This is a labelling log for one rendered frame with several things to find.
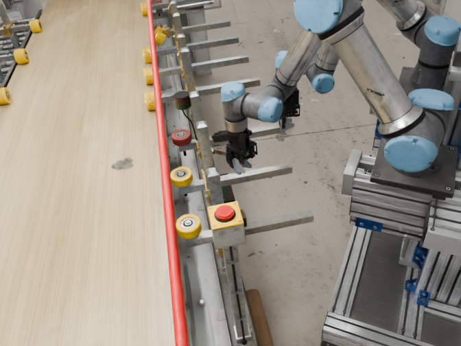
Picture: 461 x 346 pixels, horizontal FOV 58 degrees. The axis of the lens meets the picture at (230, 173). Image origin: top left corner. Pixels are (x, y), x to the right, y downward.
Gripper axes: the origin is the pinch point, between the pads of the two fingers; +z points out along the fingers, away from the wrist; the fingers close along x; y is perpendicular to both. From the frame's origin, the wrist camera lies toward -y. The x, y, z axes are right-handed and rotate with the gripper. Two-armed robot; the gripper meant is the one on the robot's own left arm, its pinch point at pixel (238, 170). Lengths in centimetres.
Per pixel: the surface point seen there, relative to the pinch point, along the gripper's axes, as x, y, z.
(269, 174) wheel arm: 10.6, 5.3, 6.2
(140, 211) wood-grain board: -35.9, -11.0, -1.0
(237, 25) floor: 259, -262, 90
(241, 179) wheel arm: 1.7, -0.9, 6.0
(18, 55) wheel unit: -10, -162, -8
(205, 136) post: -9.3, -3.4, -19.2
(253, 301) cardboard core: -2, 1, 82
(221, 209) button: -38, 36, -34
